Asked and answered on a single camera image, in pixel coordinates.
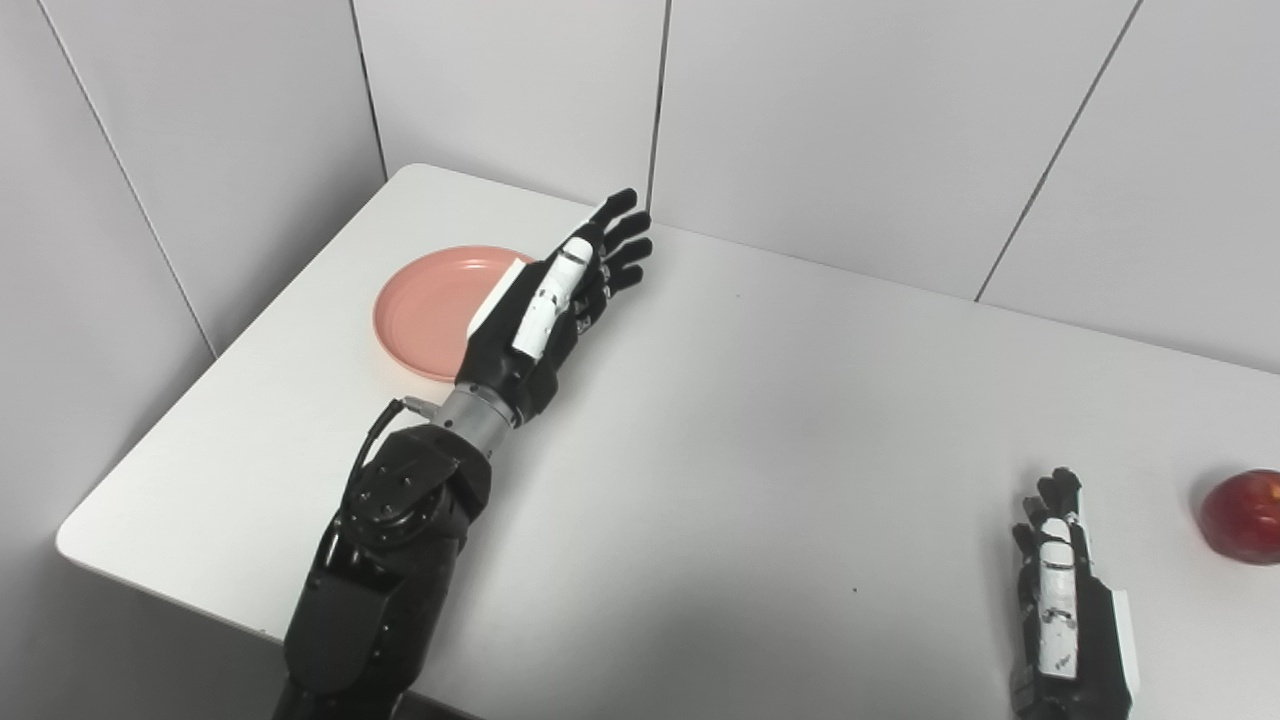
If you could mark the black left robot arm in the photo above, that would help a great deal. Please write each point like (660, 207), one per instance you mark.
(380, 580)

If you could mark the pink round plate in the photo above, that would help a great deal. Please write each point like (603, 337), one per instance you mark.
(425, 310)

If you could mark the red apple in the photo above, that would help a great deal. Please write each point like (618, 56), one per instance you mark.
(1245, 520)

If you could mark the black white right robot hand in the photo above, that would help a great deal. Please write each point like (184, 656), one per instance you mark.
(1095, 640)

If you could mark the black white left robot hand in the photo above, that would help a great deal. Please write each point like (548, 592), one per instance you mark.
(520, 360)

